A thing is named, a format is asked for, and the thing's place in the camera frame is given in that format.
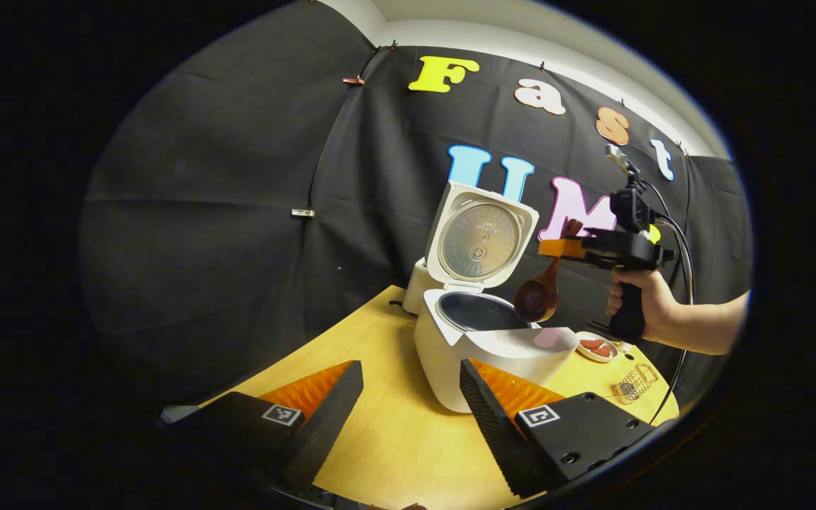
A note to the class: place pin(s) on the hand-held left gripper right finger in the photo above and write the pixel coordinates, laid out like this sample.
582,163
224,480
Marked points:
493,421

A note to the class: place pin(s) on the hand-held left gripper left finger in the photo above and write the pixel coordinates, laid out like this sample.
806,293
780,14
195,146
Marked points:
326,425

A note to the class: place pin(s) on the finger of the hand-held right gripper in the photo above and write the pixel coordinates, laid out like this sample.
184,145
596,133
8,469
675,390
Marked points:
560,248

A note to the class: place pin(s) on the brown wooden spoon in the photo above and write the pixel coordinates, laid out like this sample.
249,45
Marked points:
537,301

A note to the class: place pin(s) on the white rice cooker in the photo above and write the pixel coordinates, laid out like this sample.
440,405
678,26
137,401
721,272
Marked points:
443,354

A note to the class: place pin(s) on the red sausage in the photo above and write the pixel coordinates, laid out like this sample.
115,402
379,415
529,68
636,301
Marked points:
589,344
601,350

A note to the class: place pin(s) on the white round plate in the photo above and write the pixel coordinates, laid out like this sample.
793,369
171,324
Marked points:
585,353

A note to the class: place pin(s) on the silver cloth clip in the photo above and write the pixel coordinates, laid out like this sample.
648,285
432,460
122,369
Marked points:
302,212

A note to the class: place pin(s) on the red cloth clip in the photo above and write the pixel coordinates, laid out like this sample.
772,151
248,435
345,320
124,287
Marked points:
353,81

